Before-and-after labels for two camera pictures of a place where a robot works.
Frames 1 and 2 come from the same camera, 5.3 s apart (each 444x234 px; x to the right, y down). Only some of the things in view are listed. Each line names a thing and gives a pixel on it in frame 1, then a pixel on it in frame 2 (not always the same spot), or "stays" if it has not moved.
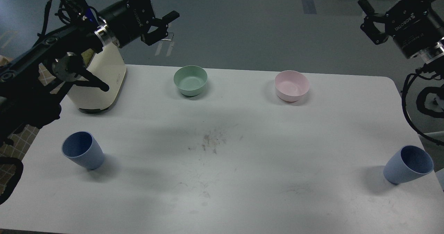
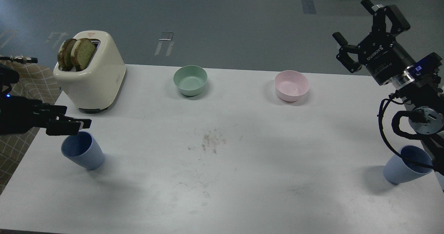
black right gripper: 413,23 -> 386,60
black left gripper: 128,20 -> 18,115
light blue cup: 409,162 stays
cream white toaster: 108,66 stays
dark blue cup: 82,147 stays
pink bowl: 291,85 stays
